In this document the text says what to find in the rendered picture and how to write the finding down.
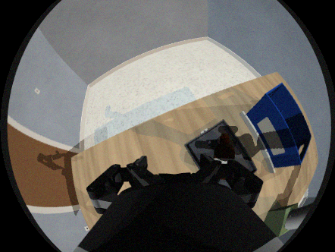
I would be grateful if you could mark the brown glass bottle with white label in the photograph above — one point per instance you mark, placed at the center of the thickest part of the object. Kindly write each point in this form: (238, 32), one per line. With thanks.
(224, 151)

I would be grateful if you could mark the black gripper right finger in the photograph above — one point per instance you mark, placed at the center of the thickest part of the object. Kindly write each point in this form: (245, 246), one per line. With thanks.
(242, 181)

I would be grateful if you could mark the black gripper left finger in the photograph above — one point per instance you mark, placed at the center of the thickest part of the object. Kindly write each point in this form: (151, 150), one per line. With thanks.
(103, 191)

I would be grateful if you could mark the blue crate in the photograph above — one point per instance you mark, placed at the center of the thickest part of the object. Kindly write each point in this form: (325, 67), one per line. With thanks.
(272, 126)

